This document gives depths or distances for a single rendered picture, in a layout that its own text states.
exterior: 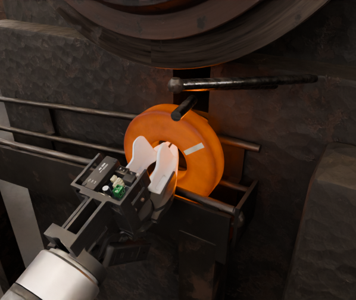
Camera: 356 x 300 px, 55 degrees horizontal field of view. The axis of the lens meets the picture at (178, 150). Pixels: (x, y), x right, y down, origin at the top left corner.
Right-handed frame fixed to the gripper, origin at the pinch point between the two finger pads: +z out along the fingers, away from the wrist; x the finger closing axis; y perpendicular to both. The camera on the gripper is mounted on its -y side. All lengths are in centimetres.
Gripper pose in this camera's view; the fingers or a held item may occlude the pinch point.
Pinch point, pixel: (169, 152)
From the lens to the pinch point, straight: 48.9
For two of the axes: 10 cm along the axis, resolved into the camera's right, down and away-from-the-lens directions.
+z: 4.8, -6.8, 5.5
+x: -8.6, -2.6, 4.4
